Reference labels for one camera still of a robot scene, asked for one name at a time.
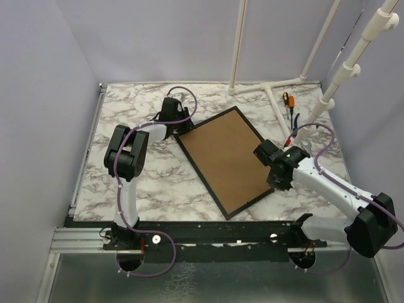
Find black picture frame brown backing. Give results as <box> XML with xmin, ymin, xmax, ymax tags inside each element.
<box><xmin>175</xmin><ymin>106</ymin><xmax>274</xmax><ymax>220</ymax></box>

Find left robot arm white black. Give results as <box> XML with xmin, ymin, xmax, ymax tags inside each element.
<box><xmin>103</xmin><ymin>97</ymin><xmax>194</xmax><ymax>249</ymax></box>

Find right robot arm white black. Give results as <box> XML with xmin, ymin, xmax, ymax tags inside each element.
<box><xmin>254</xmin><ymin>140</ymin><xmax>398</xmax><ymax>258</ymax></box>

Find silver wrench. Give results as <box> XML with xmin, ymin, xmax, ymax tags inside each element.
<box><xmin>300</xmin><ymin>140</ymin><xmax>312</xmax><ymax>156</ymax></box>

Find white PVC pipe stand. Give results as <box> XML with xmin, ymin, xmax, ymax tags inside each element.
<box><xmin>228</xmin><ymin>0</ymin><xmax>342</xmax><ymax>137</ymax></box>

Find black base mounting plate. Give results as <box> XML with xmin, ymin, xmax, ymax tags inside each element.
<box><xmin>103</xmin><ymin>221</ymin><xmax>326</xmax><ymax>263</ymax></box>

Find white PVC jointed pole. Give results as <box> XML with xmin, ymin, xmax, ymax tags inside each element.
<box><xmin>290</xmin><ymin>1</ymin><xmax>400</xmax><ymax>145</ymax></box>

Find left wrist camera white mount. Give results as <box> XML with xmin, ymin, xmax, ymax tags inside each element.
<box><xmin>172</xmin><ymin>93</ymin><xmax>186</xmax><ymax>103</ymax></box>

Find blue handle pliers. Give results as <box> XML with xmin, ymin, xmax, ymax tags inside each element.
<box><xmin>290</xmin><ymin>113</ymin><xmax>300</xmax><ymax>132</ymax></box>

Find orange handle screwdriver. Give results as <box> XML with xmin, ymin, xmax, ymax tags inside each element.
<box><xmin>288</xmin><ymin>96</ymin><xmax>295</xmax><ymax>120</ymax></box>

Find aluminium rail left edge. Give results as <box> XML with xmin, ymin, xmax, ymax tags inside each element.
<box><xmin>69</xmin><ymin>83</ymin><xmax>108</xmax><ymax>209</ymax></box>

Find aluminium front extrusion rail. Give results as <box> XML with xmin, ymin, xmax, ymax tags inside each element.
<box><xmin>49</xmin><ymin>225</ymin><xmax>379</xmax><ymax>253</ymax></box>

